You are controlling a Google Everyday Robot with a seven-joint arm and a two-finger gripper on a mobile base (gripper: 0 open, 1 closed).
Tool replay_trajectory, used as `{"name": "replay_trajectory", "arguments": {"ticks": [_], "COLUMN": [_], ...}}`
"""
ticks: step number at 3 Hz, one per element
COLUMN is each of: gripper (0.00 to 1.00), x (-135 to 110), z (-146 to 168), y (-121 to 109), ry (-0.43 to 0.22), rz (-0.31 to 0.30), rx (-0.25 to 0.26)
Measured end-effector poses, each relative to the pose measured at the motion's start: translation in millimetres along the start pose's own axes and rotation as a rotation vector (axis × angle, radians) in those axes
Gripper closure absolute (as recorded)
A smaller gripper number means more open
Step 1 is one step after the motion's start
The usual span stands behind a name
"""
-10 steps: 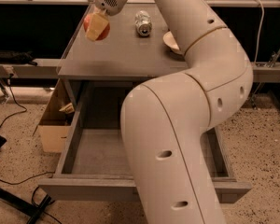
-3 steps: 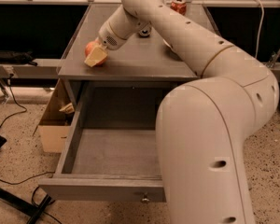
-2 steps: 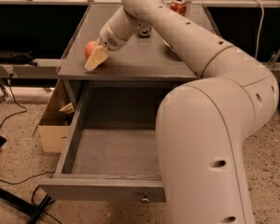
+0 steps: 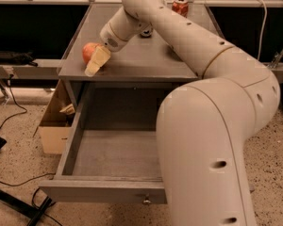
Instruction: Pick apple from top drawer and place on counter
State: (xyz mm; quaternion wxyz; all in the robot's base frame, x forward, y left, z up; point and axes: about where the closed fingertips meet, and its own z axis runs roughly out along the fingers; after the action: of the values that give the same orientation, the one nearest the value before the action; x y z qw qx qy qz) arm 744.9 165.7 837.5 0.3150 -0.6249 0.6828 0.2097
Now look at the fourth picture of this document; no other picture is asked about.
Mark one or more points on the grey cabinet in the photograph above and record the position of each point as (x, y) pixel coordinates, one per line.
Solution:
(142, 59)

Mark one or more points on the red apple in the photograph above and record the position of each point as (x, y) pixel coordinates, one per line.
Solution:
(88, 50)

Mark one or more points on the metal frame rail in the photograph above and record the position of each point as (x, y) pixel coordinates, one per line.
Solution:
(47, 69)

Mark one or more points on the black stand base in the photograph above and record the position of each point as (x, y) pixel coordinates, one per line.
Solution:
(34, 214)

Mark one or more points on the open grey drawer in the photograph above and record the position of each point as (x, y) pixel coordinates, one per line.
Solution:
(116, 166)

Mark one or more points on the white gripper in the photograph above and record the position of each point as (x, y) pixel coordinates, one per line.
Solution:
(110, 39)

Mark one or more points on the black bag on rail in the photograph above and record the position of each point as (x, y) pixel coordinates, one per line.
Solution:
(17, 58)

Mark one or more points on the crushed silver can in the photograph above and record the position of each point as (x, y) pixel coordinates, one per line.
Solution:
(147, 32)

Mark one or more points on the red cola can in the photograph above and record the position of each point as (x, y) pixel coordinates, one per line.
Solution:
(181, 7)

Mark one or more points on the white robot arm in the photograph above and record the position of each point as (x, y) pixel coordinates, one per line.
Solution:
(201, 126)

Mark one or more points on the cardboard box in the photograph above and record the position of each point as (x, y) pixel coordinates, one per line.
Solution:
(56, 121)

